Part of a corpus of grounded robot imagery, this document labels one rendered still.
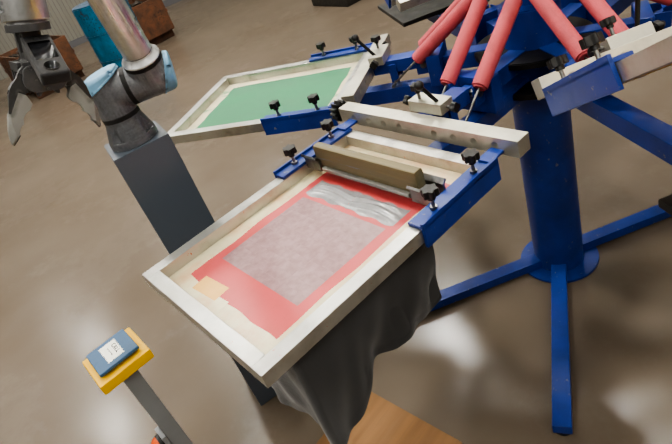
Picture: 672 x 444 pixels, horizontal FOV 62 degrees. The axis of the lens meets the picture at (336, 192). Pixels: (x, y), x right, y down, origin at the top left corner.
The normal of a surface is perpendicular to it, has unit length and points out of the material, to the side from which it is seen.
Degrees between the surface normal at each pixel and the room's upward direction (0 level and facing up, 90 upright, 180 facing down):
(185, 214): 90
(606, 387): 0
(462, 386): 0
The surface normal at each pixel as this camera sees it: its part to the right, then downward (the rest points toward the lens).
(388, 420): -0.29, -0.81
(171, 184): 0.51, 0.33
